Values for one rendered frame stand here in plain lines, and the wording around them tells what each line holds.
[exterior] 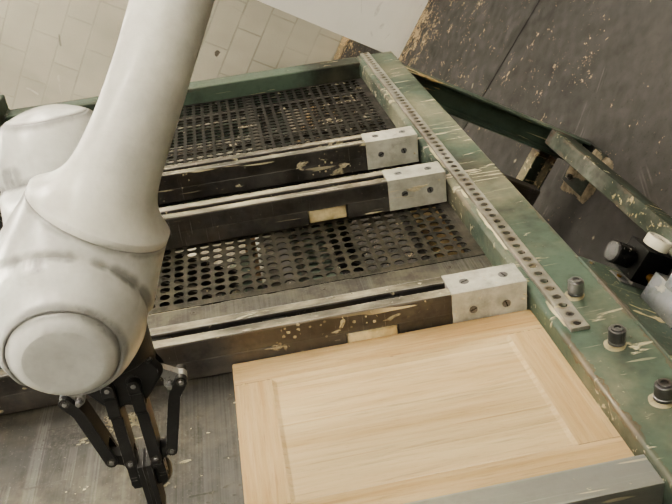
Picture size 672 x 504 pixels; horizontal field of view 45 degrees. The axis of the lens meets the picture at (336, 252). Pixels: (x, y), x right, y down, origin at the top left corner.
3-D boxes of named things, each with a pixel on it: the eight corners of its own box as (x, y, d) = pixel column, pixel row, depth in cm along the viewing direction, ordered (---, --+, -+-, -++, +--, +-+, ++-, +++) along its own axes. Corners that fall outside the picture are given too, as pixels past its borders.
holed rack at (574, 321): (590, 328, 121) (590, 325, 121) (570, 332, 121) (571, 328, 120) (369, 54, 265) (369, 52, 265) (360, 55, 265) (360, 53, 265)
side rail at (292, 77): (363, 96, 263) (360, 62, 258) (15, 151, 253) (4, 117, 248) (358, 88, 270) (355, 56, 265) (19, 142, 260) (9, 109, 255)
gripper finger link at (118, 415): (113, 385, 79) (99, 387, 79) (137, 472, 84) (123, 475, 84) (116, 362, 82) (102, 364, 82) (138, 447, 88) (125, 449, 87)
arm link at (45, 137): (33, 258, 79) (23, 329, 67) (-18, 103, 71) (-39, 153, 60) (146, 234, 81) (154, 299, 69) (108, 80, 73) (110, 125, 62)
